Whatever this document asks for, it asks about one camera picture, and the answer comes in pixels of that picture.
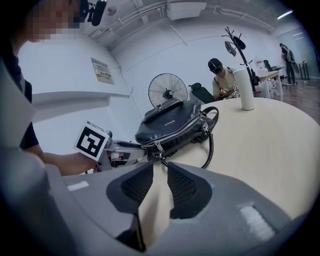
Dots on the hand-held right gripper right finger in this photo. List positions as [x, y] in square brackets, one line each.
[225, 225]

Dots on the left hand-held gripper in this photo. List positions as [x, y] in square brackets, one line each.
[90, 141]

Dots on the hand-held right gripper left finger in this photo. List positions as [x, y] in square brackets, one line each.
[95, 197]

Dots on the black leather handbag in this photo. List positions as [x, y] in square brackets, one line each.
[170, 122]

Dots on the person's left forearm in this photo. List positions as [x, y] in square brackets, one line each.
[65, 162]

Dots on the black standing fan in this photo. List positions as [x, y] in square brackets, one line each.
[167, 90]

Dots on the black padded chair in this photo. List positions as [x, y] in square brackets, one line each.
[201, 93]

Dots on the person's torso dark shirt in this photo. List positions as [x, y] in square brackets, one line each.
[31, 135]

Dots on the white cylindrical tumbler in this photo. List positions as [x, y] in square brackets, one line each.
[246, 90]

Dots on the black coat rack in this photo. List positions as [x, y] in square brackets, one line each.
[246, 65]

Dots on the group of clear water jugs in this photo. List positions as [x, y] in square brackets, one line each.
[268, 88]

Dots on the white ceiling air conditioner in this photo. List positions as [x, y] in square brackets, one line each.
[186, 8]

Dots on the person's head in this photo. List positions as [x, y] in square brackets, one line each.
[45, 20]

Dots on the white rectangular table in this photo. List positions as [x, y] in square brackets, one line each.
[271, 74]

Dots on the black office chair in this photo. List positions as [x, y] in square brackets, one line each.
[269, 67]

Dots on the dark narrow table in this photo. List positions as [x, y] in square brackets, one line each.
[303, 65]

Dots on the ceiling tube light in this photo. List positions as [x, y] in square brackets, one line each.
[285, 14]

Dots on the framed wall notice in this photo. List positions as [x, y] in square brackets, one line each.
[102, 72]

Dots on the black head-mounted camera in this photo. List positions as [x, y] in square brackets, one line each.
[97, 12]

